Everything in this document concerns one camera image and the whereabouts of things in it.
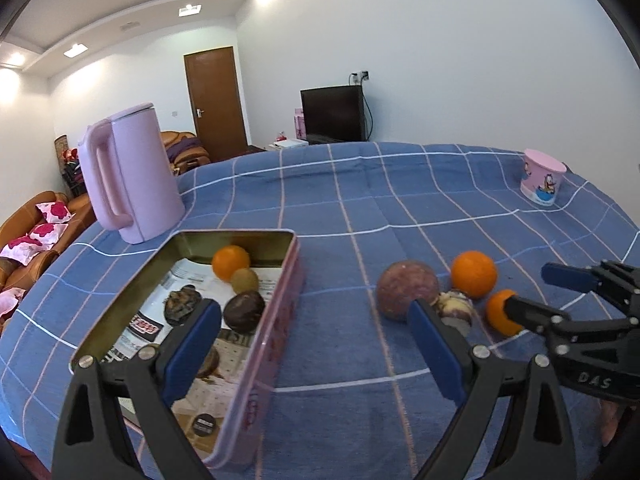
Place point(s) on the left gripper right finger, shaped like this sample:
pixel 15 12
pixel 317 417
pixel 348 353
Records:
pixel 516 407

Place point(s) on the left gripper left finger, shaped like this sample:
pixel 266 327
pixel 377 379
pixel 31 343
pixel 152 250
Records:
pixel 92 441

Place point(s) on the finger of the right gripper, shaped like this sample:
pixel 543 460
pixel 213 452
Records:
pixel 615 282
pixel 540 317

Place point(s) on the small orange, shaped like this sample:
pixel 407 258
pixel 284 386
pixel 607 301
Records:
pixel 496 315

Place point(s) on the dark wrinkled passion fruit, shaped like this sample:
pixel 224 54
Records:
pixel 180 303

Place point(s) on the large orange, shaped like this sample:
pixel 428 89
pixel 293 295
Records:
pixel 228 259

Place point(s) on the person's right hand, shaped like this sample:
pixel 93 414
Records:
pixel 611 417

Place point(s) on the orange on table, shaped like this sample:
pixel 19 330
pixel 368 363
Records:
pixel 474 274

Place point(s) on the yam piece in tin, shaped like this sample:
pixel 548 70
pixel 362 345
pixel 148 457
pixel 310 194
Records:
pixel 210 363

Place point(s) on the printed paper in tin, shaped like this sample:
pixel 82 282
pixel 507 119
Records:
pixel 217 384

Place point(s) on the pink rectangular tin box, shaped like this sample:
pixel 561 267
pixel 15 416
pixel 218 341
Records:
pixel 264 246

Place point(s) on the pink cartoon mug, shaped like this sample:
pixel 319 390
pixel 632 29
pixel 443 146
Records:
pixel 542 177

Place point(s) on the dark round mangosteen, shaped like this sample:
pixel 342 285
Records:
pixel 243 312

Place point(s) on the round purple passion fruit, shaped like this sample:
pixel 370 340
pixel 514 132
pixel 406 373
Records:
pixel 403 282

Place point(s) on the green kiwi fruit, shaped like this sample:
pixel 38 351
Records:
pixel 244 280

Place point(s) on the blue checked tablecloth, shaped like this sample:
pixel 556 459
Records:
pixel 354 399

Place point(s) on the brown leather sofa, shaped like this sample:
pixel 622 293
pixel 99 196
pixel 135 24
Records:
pixel 29 245

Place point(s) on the pink electric kettle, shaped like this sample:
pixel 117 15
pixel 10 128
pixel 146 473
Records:
pixel 128 177

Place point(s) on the pink flower cushion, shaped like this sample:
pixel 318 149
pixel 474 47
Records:
pixel 55 212

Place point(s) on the brown leather armchair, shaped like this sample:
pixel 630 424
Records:
pixel 184 151

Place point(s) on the black television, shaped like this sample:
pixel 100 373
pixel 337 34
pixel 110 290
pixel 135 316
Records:
pixel 334 114

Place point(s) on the brown wooden door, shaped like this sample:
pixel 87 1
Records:
pixel 215 100

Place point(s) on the white wall socket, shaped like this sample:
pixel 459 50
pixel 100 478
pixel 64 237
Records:
pixel 359 77

